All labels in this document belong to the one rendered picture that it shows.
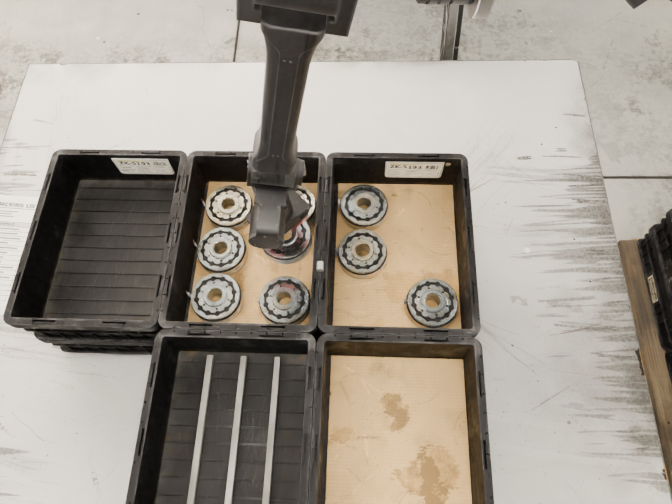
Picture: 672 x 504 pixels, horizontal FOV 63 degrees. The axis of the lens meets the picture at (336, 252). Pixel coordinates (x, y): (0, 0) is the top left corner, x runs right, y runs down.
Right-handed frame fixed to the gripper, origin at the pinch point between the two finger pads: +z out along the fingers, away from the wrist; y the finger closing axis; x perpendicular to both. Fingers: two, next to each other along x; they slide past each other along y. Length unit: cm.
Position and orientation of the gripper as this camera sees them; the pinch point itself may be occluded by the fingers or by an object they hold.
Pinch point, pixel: (283, 231)
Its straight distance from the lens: 107.9
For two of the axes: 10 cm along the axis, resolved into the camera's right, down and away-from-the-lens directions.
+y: 7.5, -6.3, 2.3
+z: 0.4, 3.8, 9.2
